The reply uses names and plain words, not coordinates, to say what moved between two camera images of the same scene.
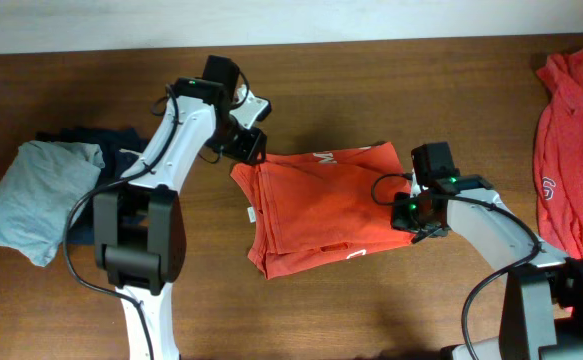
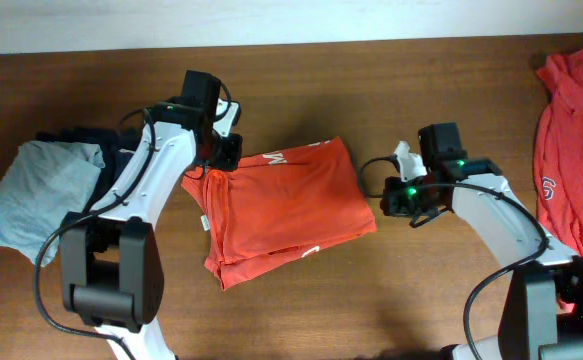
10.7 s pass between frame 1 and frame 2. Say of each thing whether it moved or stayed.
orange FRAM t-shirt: moved
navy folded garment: stayed
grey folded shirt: stayed
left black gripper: moved
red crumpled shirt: stayed
